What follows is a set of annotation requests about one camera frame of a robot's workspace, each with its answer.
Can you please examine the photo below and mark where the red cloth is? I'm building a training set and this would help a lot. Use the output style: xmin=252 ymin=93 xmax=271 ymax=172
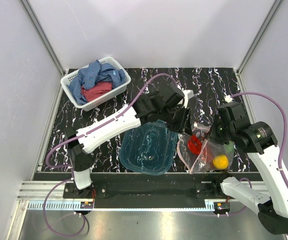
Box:
xmin=81 ymin=81 xmax=113 ymax=102

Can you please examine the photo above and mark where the red fake lobster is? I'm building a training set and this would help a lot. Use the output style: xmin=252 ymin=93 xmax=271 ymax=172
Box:
xmin=187 ymin=135 xmax=205 ymax=155

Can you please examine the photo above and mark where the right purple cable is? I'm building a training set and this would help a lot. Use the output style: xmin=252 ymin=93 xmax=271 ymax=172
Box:
xmin=230 ymin=91 xmax=288 ymax=240

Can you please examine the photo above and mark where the yellow fake fruit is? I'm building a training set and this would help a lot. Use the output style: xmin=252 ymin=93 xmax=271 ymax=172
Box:
xmin=212 ymin=155 xmax=229 ymax=170

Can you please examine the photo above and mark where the green fake vegetable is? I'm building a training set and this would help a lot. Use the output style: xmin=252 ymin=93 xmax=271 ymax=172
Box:
xmin=224 ymin=141 xmax=234 ymax=155

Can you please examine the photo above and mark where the clear zip top bag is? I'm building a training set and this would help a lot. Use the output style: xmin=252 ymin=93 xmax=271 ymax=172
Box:
xmin=177 ymin=122 xmax=234 ymax=174

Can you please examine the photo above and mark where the purple cable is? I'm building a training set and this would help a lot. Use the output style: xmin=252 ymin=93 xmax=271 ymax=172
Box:
xmin=230 ymin=91 xmax=288 ymax=240
xmin=43 ymin=73 xmax=182 ymax=237

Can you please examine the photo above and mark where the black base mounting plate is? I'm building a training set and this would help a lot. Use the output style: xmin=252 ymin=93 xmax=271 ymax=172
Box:
xmin=63 ymin=181 xmax=215 ymax=199

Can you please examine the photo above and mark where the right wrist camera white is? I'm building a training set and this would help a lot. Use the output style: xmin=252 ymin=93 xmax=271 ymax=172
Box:
xmin=224 ymin=95 xmax=233 ymax=103

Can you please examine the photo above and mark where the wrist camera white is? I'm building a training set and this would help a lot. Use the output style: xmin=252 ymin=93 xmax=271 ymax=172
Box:
xmin=224 ymin=95 xmax=233 ymax=103
xmin=182 ymin=89 xmax=194 ymax=108

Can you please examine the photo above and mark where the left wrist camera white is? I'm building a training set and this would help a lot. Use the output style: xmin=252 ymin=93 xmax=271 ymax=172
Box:
xmin=182 ymin=89 xmax=194 ymax=108

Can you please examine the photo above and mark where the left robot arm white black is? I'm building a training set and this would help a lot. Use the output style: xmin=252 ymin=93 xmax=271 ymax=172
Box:
xmin=65 ymin=85 xmax=194 ymax=198

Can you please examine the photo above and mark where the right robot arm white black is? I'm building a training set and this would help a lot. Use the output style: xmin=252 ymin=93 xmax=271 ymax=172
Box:
xmin=207 ymin=101 xmax=288 ymax=235

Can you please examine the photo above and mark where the aluminium frame rail front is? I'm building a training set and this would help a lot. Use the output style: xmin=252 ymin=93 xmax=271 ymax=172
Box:
xmin=17 ymin=181 xmax=71 ymax=201

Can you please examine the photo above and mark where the white plastic basket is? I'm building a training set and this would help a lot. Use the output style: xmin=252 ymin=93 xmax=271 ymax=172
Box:
xmin=60 ymin=57 xmax=131 ymax=111

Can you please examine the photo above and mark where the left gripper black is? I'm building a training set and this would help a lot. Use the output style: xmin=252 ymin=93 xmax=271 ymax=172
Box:
xmin=160 ymin=104 xmax=193 ymax=137

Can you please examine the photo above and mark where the blue patterned cloth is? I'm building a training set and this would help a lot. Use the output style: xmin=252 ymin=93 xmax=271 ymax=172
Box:
xmin=67 ymin=60 xmax=126 ymax=105

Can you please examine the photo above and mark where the blue plastic container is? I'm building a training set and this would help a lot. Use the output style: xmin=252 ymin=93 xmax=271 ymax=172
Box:
xmin=119 ymin=120 xmax=178 ymax=176

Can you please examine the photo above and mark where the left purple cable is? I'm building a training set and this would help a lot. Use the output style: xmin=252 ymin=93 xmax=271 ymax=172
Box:
xmin=43 ymin=73 xmax=182 ymax=237

